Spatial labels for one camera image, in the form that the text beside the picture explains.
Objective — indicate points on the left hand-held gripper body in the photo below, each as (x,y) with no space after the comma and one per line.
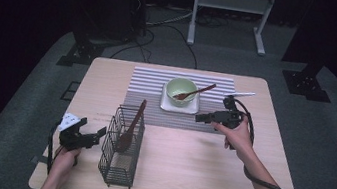
(74,139)

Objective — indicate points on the black stand base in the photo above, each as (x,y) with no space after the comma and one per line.
(306,84)
(77,57)

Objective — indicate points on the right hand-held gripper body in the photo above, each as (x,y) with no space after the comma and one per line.
(228,118)

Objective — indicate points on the black floor frame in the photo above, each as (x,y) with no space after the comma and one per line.
(66,91)

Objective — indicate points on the brown wooden spoon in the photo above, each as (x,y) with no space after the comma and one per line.
(202,90)
(125,140)

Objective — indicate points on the person's left hand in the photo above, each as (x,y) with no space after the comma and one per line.
(65,160)

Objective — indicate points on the grey striped placemat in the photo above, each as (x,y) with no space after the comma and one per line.
(144,84)

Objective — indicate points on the white metal stand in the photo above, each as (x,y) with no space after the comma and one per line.
(231,2)

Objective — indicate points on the person's right hand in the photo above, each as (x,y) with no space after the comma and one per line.
(238,140)

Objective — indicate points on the green bowl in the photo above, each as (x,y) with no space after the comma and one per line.
(187,87)

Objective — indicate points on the white square plate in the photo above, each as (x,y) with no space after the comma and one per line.
(164,105)

